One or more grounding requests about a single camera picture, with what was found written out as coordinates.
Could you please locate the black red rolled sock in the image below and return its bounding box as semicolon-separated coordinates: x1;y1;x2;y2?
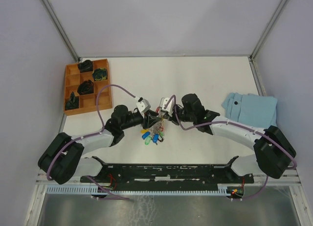
77;80;94;95

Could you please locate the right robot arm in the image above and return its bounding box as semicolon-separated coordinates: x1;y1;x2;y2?
160;93;297;182

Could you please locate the purple cable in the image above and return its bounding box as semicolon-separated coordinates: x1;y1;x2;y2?
45;84;141;201
163;94;298;201

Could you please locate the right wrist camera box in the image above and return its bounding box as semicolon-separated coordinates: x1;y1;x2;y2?
159;97;175;116

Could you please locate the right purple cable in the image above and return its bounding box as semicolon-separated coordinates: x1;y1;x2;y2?
163;94;298;201

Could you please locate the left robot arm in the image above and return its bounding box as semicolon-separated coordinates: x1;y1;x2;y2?
38;105;161;184

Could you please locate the light blue folded cloth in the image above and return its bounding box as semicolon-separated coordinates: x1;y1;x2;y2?
222;92;278;128

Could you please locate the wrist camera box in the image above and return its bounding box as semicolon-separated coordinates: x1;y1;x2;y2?
159;97;175;116
135;97;151;113

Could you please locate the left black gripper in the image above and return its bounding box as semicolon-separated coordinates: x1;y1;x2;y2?
121;109;161;130

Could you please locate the dark green rolled sock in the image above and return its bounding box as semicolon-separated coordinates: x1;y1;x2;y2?
65;91;79;111

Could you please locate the black rolled sock top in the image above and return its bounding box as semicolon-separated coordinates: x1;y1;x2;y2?
77;60;93;73

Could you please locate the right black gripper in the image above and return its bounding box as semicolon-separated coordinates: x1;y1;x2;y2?
162;105;195;126

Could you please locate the white cable duct rail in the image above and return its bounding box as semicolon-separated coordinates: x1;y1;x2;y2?
46;183;235;197

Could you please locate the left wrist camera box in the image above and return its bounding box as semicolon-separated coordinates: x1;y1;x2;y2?
135;97;151;113

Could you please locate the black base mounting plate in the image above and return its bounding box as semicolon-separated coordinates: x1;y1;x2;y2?
93;163;254;191

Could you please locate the green black rolled sock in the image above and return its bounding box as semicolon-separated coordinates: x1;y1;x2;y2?
92;68;108;81

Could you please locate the orange wooden compartment tray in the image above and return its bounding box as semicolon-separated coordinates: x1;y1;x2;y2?
64;59;112;115

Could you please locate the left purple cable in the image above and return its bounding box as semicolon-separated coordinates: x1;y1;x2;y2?
45;84;141;201

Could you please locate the bunch of coloured key tags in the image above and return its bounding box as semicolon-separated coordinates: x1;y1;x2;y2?
140;127;165;145

